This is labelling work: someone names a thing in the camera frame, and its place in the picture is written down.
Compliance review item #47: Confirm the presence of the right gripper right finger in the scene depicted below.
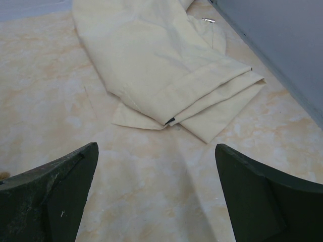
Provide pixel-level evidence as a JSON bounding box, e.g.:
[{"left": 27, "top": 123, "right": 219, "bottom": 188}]
[{"left": 215, "top": 144, "right": 322, "bottom": 241}]

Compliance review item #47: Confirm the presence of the cream folded cloth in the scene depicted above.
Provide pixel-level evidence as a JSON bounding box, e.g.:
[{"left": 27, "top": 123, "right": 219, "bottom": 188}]
[{"left": 72, "top": 1, "right": 265, "bottom": 143}]

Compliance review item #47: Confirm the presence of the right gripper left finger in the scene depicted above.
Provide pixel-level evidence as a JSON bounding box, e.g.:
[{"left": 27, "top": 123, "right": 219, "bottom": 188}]
[{"left": 1, "top": 142, "right": 98, "bottom": 241}]

